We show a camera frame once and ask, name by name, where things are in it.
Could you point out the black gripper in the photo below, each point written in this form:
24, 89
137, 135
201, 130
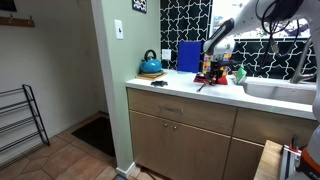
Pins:
218, 71

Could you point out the orange white robot base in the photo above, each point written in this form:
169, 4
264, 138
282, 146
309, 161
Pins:
309, 166

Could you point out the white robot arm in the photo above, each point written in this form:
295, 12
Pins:
266, 14

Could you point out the red towel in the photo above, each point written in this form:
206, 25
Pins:
202, 78

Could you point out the colourful patterned box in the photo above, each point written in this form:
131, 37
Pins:
215, 62

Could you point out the green white sponge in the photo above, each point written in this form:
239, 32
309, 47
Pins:
240, 75

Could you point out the blue cutting board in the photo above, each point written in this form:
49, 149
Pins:
189, 56

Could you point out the dark small object on counter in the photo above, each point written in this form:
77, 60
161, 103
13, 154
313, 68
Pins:
159, 83

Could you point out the blue tea kettle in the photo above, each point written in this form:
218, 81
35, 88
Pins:
150, 64

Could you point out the wooden trivet board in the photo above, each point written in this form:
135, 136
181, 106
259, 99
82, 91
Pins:
150, 76

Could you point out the wooden base cabinet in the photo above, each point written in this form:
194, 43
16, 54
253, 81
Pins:
212, 141

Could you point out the steel kitchen faucet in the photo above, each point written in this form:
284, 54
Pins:
298, 75

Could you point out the steel sink basin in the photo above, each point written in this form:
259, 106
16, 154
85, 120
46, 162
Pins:
295, 93

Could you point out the wooden butcher block cart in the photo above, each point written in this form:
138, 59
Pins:
269, 164

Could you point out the dark patterned floor rug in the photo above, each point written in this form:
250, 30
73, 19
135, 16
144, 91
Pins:
98, 133

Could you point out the black metal shoe rack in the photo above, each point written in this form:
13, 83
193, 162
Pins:
20, 118

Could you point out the white wall outlet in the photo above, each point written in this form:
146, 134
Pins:
166, 54

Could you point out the silver drawer handle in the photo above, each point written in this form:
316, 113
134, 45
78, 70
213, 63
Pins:
174, 110

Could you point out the patterned wall tile picture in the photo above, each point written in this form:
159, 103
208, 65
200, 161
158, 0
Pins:
140, 5

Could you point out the white light switch plate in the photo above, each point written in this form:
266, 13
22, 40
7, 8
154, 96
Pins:
119, 29

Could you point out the wooden coat hook rail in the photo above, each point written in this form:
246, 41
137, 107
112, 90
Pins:
11, 21

